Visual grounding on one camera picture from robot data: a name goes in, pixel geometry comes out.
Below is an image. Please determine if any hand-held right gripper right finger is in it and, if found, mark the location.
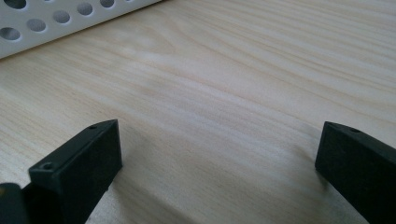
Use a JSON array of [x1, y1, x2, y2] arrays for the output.
[[315, 120, 396, 224]]

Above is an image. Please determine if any white perforated plastic basket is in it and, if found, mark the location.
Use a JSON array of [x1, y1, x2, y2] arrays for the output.
[[0, 0, 163, 60]]

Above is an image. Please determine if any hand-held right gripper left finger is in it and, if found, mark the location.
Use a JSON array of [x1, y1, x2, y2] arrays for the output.
[[21, 119, 123, 224]]

